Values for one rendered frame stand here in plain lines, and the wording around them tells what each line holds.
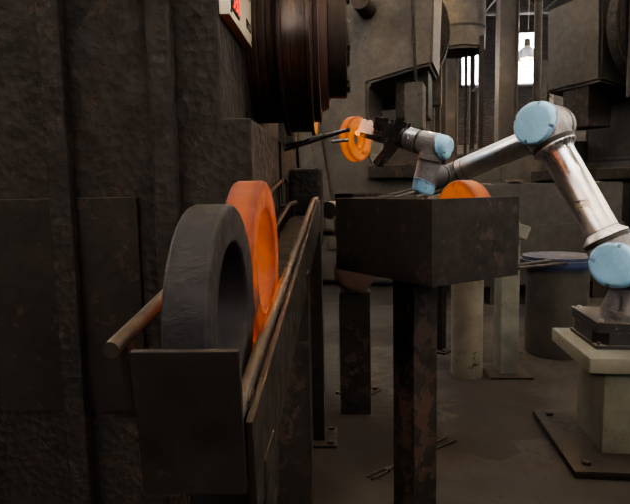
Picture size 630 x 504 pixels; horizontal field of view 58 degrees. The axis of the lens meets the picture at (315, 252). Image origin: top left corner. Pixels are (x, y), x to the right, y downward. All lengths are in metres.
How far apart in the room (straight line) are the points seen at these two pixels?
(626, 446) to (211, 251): 1.52
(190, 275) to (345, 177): 3.87
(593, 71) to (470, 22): 5.66
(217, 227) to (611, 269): 1.27
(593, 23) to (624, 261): 3.64
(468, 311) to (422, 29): 2.51
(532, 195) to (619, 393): 2.18
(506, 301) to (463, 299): 0.18
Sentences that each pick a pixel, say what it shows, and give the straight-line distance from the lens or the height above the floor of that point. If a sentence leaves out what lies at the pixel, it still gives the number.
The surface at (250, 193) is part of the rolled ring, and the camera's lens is 0.61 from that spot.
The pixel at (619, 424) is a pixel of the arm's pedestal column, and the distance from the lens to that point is 1.77.
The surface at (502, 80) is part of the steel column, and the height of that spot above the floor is 2.47.
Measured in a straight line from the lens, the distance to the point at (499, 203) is 1.01.
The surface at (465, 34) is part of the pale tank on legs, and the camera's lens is 10.41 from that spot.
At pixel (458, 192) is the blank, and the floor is 0.73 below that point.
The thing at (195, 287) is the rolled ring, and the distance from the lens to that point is 0.40.
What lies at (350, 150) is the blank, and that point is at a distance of 1.96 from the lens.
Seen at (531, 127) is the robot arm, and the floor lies 0.89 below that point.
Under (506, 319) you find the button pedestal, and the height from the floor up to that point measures 0.22.
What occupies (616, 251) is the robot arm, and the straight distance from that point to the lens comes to 1.57.
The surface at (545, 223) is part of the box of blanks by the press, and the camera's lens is 3.81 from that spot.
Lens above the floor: 0.74
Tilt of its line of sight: 6 degrees down
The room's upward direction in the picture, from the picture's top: 1 degrees counter-clockwise
